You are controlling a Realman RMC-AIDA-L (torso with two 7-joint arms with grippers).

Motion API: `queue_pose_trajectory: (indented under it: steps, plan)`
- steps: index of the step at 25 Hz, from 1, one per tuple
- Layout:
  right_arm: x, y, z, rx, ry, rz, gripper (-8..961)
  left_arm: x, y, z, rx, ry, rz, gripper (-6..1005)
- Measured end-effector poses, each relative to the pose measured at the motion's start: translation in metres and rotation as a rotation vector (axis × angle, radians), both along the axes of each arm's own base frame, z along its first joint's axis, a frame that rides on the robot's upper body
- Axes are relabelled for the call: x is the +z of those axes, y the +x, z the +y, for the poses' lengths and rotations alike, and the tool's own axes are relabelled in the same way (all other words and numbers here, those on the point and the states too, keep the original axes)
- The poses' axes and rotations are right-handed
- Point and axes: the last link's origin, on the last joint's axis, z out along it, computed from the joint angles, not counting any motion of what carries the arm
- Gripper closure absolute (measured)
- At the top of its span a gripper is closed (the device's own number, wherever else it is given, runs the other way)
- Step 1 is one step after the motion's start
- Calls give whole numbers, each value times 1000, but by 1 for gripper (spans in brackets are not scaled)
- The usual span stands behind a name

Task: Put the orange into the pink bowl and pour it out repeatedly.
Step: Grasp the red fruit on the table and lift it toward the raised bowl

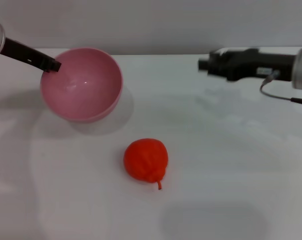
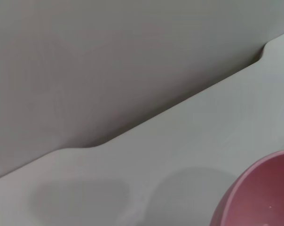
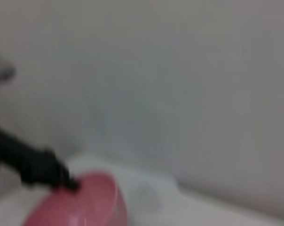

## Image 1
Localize orange plush fruit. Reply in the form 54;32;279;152
123;137;169;191

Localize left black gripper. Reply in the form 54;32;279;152
0;36;62;74

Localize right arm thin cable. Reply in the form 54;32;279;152
260;71;302;106

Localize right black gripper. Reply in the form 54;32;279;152
197;47;297;82

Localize pink bowl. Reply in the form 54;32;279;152
40;47;123;123

